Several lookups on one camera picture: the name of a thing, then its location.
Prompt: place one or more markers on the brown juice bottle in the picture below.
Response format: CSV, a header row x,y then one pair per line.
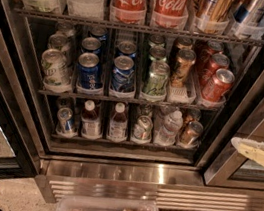
x,y
91,122
118,123

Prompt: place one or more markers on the blue can bottom shelf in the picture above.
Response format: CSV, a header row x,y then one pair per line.
x,y
66,125

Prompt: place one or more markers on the gold brown can front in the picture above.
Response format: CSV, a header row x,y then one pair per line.
x,y
185,59

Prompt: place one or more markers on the red can middle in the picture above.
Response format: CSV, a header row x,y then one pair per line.
x,y
215,62

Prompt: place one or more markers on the blue Pepsi can front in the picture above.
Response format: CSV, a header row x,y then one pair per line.
x,y
89,74

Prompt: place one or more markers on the clear water bottle bottom shelf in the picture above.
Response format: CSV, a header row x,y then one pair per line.
x,y
169,128

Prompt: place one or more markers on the stainless steel fridge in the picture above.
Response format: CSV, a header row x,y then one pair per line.
x,y
208,177

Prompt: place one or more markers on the red Coca-Cola can right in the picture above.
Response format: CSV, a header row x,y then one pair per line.
x,y
168,14

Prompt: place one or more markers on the red can front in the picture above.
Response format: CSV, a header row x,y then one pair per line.
x,y
218,85

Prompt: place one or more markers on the brown juice bottle left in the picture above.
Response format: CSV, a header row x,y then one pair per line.
x,y
91,122

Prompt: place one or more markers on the silver can bottom shelf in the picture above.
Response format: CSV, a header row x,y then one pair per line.
x,y
142,130

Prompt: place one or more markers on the orange gold can top shelf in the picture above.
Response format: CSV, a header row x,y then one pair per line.
x,y
211,16

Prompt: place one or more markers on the white green can front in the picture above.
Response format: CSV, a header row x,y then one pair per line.
x,y
56,74

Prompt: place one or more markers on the brown juice bottle right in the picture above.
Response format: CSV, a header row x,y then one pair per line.
x,y
118,123

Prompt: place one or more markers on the copper can bottom shelf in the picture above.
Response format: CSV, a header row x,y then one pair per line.
x,y
189,136

